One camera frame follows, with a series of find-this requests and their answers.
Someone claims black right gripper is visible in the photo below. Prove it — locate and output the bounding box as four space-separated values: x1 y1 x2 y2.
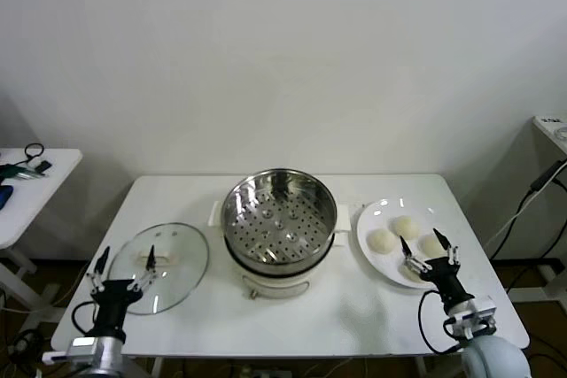
399 227 474 308

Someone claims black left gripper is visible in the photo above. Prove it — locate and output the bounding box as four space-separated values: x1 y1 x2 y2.
85 243 158 344

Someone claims white steamed baozi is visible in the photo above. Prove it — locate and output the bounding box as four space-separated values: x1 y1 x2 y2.
400 258 423 283
392 214 422 240
368 228 398 254
418 234 447 259

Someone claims glass lid with white handle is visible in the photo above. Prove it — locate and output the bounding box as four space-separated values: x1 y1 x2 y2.
107 221 210 316

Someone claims perforated steel steamer basket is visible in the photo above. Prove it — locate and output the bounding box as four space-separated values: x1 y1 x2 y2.
220 168 338 275

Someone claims white round plate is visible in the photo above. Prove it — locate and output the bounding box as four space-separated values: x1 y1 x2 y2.
356 198 466 289

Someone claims white side table with tools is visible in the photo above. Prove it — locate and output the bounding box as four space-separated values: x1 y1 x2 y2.
0 147 84 322

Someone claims green hand tool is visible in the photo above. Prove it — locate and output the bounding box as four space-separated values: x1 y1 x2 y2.
0 162 49 181

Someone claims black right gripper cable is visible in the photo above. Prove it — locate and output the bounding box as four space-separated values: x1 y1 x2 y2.
418 289 464 355

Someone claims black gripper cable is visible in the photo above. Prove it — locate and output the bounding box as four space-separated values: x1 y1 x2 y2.
70 300 99 339
418 289 464 355

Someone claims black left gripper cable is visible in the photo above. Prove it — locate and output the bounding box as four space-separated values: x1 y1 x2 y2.
70 300 99 339

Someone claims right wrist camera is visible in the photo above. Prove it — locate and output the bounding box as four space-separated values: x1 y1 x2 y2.
458 294 498 340

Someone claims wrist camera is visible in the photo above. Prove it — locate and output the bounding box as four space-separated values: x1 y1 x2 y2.
458 294 498 340
41 336 97 365

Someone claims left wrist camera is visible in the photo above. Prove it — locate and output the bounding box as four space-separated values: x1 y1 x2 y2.
41 336 97 365

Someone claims white wall cable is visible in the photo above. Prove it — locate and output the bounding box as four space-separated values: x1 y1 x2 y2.
484 173 567 251

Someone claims black cable with adapter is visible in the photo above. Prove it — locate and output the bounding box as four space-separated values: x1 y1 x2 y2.
482 160 567 264

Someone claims black cable loop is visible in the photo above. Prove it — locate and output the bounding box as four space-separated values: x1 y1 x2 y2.
24 142 46 166

